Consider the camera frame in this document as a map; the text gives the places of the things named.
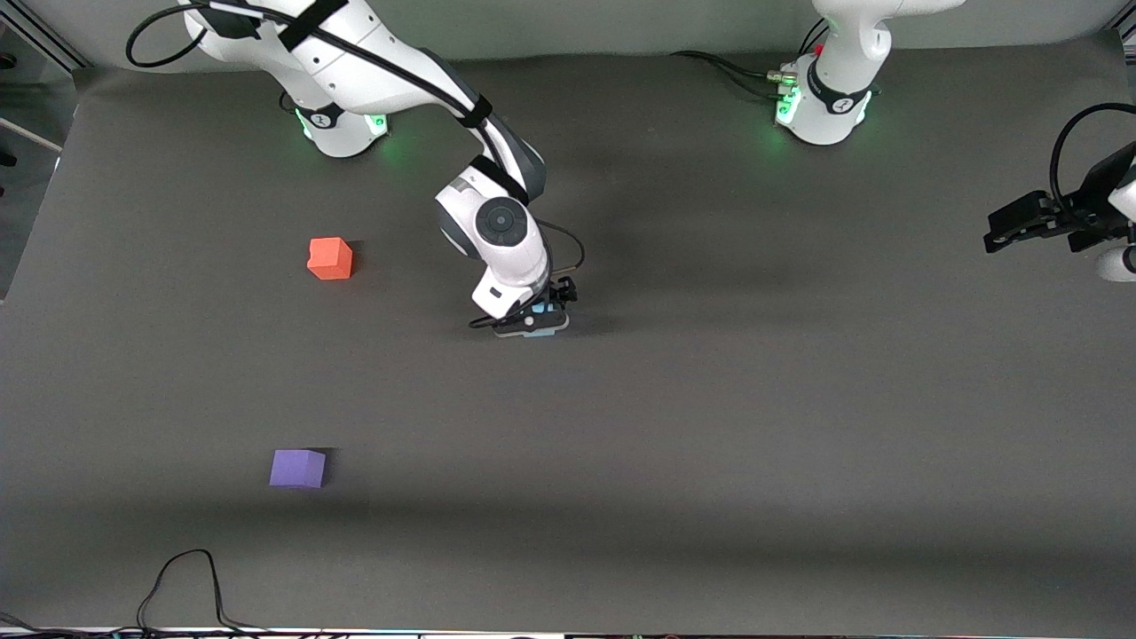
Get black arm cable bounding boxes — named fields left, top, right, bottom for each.
left=125, top=0, right=588, bottom=331
left=1049, top=102, right=1136, bottom=212

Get orange foam block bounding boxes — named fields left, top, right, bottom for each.
left=307, top=237, right=354, bottom=281

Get black left base cables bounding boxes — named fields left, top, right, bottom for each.
left=670, top=51, right=795, bottom=100

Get black looped table cable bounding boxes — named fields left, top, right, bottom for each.
left=137, top=548, right=267, bottom=636

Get black table edge cable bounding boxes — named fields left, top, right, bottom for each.
left=0, top=611, right=134, bottom=637

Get purple foam block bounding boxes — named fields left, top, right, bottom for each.
left=269, top=449, right=327, bottom=490

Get white thin bar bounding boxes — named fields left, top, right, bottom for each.
left=0, top=117, right=66, bottom=153

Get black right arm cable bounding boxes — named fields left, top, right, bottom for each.
left=125, top=0, right=588, bottom=331

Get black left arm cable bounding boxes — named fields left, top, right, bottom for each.
left=1049, top=102, right=1136, bottom=212

